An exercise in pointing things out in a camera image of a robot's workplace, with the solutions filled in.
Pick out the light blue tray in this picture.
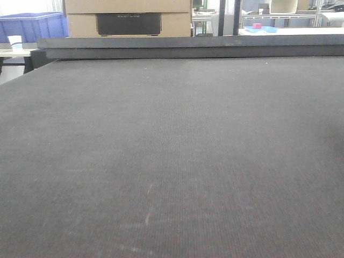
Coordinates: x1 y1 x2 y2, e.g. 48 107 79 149
245 26 278 33

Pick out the dark grey table back rail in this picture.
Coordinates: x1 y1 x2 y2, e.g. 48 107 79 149
37 34 343 60

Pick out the black vertical post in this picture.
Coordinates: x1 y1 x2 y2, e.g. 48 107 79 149
218 0 226 37

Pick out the blue plastic bin background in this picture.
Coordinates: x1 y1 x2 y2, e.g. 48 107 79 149
1 12 69 43

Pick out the large cardboard box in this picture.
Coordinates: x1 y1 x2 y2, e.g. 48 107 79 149
63 0 192 38

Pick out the white paper cup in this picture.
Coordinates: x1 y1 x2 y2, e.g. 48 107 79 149
8 35 23 53

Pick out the pink block on tray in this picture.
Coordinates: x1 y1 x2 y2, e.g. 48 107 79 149
252 23 262 30

